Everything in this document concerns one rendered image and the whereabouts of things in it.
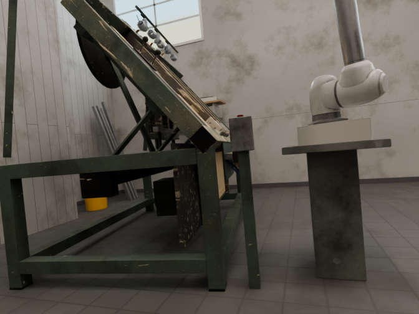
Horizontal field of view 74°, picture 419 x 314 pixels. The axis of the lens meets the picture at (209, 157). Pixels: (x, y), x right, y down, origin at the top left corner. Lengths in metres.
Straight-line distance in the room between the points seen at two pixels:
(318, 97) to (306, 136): 0.25
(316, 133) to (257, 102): 3.60
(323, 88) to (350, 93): 0.15
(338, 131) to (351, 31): 0.49
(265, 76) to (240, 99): 0.60
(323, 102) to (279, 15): 3.91
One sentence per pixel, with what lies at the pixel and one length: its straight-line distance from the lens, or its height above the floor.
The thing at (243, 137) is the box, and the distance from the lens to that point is 1.45.
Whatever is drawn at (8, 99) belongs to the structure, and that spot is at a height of 1.19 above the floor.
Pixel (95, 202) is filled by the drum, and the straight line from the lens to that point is 4.60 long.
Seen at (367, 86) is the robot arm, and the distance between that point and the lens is 1.59.
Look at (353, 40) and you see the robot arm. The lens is 1.65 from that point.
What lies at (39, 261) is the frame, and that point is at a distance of 2.10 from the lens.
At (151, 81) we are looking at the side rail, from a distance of 1.60.
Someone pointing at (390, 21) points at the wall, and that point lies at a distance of 5.48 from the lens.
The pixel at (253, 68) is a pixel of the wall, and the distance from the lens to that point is 5.24.
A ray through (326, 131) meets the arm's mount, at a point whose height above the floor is 0.81.
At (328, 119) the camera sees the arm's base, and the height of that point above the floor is 0.88.
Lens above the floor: 0.77
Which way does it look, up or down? 2 degrees down
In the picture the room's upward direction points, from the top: 5 degrees counter-clockwise
